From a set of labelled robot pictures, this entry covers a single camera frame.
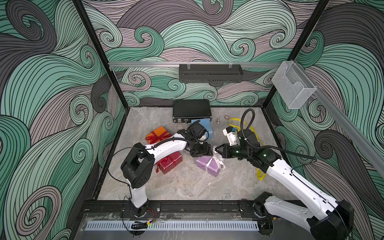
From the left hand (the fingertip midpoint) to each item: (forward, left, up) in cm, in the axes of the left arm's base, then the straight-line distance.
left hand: (209, 153), depth 82 cm
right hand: (-3, -1, +9) cm, 10 cm away
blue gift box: (+25, -1, -7) cm, 26 cm away
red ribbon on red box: (-3, +26, -3) cm, 26 cm away
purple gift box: (-5, +1, -2) cm, 5 cm away
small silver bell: (+31, -10, -10) cm, 34 cm away
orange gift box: (+14, +32, -3) cm, 35 cm away
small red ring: (+37, -18, -11) cm, 42 cm away
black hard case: (+40, +15, -7) cm, 43 cm away
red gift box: (-4, +23, -3) cm, 24 cm away
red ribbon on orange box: (+12, +33, -3) cm, 35 cm away
